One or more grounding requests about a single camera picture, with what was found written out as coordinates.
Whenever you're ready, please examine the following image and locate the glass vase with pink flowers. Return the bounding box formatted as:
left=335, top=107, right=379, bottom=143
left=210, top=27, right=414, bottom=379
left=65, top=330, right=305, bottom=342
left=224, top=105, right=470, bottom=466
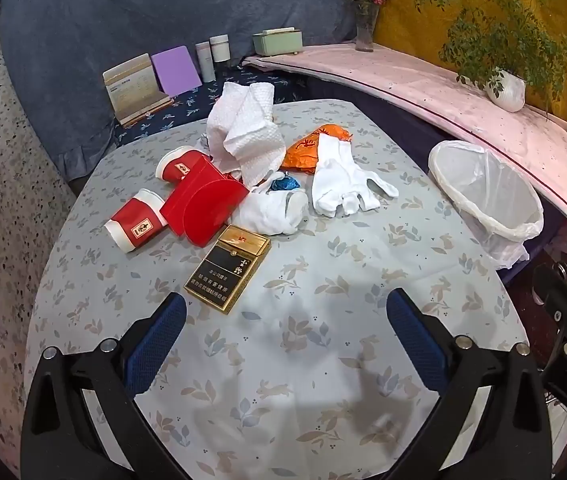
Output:
left=337, top=0, right=391, bottom=53

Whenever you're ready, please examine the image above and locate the orange plastic wrapper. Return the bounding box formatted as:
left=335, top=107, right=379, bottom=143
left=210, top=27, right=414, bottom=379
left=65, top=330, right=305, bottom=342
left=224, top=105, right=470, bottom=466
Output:
left=283, top=124, right=353, bottom=173

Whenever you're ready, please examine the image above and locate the pink cloth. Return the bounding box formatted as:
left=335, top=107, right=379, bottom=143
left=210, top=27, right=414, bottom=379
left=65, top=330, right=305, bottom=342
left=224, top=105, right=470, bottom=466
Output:
left=241, top=42, right=567, bottom=246

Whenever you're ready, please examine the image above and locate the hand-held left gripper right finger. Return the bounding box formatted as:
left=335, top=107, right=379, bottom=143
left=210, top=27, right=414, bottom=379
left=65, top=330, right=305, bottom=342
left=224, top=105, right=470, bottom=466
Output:
left=386, top=287, right=554, bottom=480

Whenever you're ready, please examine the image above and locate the red folded card box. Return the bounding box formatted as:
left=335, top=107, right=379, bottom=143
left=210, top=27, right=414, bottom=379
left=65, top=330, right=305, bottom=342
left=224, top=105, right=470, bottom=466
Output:
left=160, top=156, right=250, bottom=248

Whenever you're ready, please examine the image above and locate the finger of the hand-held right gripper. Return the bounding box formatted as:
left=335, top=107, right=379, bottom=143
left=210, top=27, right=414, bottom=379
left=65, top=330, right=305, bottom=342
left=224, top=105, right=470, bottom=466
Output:
left=532, top=261, right=567, bottom=332

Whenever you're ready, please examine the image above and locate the purple card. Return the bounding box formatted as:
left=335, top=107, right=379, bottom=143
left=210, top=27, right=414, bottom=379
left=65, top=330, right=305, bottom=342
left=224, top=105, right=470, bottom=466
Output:
left=151, top=46, right=203, bottom=97

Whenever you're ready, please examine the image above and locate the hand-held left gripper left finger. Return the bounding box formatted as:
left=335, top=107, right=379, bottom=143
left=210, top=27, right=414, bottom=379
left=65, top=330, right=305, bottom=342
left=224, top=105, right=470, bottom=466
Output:
left=20, top=292, right=188, bottom=480

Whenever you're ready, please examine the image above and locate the pale green box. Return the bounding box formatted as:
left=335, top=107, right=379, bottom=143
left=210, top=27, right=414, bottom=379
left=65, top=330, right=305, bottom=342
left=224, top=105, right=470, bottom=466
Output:
left=252, top=26, right=304, bottom=57

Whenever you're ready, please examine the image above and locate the flat white glove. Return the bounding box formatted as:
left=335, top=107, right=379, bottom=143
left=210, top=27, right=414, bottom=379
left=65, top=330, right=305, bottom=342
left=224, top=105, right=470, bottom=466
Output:
left=311, top=134, right=399, bottom=218

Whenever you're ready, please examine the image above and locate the yellow cloth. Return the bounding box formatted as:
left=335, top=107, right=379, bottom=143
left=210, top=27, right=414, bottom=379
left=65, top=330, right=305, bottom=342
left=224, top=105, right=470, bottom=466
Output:
left=373, top=0, right=567, bottom=161

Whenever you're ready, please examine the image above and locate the short white jar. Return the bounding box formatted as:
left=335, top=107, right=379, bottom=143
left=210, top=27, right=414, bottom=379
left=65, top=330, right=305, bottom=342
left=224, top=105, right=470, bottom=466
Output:
left=208, top=34, right=230, bottom=63

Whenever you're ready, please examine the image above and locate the blue blanket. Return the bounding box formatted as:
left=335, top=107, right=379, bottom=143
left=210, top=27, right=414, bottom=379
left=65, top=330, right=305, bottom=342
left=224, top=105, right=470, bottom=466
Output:
left=0, top=0, right=381, bottom=183

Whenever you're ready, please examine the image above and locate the green plant in white pot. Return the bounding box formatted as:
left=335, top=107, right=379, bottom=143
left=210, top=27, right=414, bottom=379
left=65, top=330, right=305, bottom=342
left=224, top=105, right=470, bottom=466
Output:
left=413, top=0, right=567, bottom=113

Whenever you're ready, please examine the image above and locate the leaf print tablecloth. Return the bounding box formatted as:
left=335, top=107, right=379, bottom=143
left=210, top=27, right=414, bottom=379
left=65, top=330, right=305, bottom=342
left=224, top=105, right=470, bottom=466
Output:
left=24, top=99, right=531, bottom=480

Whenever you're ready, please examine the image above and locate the tall white bottle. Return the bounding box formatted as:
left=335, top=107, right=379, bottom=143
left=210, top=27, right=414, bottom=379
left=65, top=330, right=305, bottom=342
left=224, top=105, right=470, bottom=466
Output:
left=195, top=41, right=217, bottom=83

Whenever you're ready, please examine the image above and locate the red and white paper cup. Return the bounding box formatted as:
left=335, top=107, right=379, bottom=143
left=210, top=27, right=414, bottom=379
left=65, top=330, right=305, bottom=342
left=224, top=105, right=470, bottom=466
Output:
left=156, top=146, right=214, bottom=193
left=104, top=188, right=169, bottom=251

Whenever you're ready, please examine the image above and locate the white paper towel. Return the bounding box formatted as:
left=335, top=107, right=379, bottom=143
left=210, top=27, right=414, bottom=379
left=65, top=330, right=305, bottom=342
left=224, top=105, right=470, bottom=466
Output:
left=206, top=81, right=287, bottom=188

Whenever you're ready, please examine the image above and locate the navy patterned cloth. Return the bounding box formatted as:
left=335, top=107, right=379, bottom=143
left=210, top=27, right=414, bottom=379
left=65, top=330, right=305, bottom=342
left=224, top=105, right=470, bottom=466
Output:
left=114, top=67, right=309, bottom=148

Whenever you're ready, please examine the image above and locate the crumpled white glove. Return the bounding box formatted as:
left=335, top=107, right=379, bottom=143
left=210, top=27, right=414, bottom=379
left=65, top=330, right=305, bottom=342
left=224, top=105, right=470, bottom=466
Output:
left=236, top=182, right=309, bottom=236

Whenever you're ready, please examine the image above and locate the bin with white bag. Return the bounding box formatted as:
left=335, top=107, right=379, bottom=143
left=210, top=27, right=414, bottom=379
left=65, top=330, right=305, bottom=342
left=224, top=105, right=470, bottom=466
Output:
left=428, top=140, right=545, bottom=272

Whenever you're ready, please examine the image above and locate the black and gold cigarette box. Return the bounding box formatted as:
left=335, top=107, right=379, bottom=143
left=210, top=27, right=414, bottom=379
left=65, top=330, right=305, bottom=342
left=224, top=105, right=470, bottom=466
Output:
left=184, top=225, right=272, bottom=316

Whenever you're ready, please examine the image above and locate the blue foil wrapper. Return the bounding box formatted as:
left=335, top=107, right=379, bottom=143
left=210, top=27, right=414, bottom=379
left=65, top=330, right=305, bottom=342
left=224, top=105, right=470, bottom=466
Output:
left=270, top=172, right=300, bottom=193

